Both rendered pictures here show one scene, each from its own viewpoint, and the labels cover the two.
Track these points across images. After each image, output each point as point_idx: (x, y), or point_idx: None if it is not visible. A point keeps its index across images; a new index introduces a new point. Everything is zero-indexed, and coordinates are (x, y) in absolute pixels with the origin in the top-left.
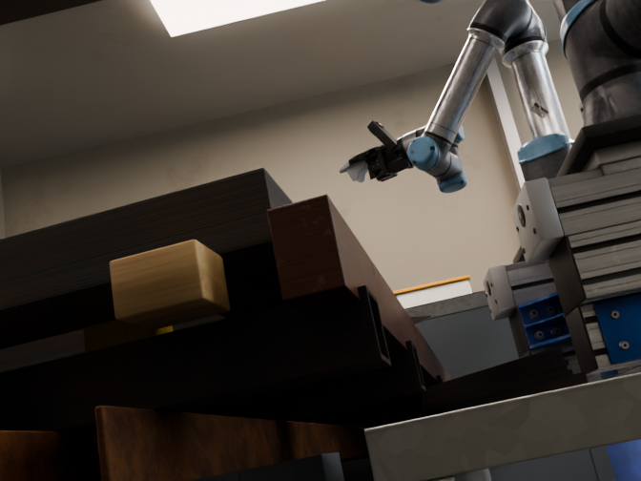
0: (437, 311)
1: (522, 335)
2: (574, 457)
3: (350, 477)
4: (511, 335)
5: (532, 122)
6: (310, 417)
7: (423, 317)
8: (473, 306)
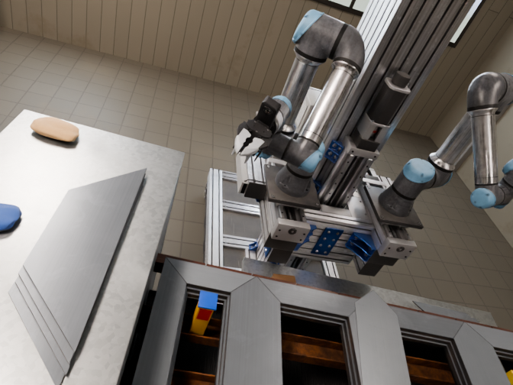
0: (166, 215)
1: (290, 245)
2: (162, 244)
3: None
4: (171, 202)
5: (296, 110)
6: None
7: (375, 292)
8: (172, 197)
